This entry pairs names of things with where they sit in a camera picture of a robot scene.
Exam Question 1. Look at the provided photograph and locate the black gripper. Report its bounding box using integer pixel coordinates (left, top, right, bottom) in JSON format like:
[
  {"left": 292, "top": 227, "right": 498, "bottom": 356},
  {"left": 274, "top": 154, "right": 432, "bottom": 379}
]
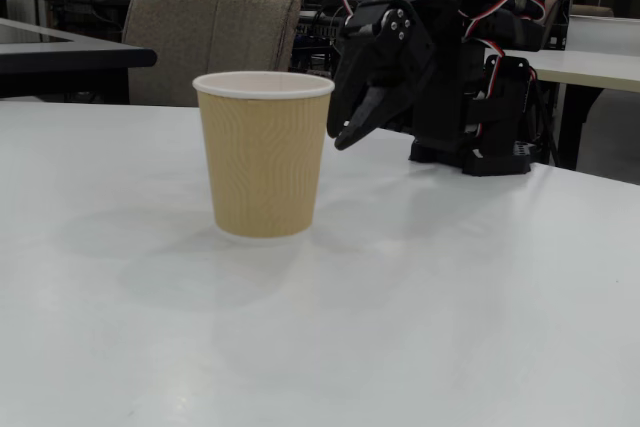
[{"left": 326, "top": 0, "right": 470, "bottom": 151}]

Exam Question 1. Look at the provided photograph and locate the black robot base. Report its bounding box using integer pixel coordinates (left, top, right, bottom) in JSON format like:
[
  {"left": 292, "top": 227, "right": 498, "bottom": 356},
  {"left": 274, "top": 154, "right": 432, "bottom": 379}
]
[{"left": 408, "top": 136, "right": 545, "bottom": 178}]

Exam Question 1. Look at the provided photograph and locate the tan paper cup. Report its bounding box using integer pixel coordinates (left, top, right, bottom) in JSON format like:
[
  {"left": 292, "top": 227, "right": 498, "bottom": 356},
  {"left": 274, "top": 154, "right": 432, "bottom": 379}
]
[{"left": 191, "top": 70, "right": 335, "bottom": 248}]

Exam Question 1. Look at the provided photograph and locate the brown fabric chair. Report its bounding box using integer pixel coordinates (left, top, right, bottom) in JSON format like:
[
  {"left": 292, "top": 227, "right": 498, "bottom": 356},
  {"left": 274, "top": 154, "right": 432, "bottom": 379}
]
[{"left": 121, "top": 0, "right": 304, "bottom": 108}]

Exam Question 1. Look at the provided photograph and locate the beige chair back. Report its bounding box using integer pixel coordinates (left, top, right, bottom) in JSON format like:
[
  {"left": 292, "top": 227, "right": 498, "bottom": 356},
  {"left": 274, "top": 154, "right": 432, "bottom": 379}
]
[{"left": 572, "top": 4, "right": 615, "bottom": 18}]

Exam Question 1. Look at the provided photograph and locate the dark edged table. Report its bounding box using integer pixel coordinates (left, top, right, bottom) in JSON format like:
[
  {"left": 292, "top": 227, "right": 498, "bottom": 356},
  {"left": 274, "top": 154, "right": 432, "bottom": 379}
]
[{"left": 0, "top": 16, "right": 158, "bottom": 99}]

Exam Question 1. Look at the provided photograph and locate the black perforated cable tray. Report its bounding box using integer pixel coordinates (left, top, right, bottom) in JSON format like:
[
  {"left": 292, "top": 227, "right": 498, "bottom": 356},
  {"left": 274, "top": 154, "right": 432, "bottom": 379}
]
[{"left": 294, "top": 21, "right": 351, "bottom": 48}]

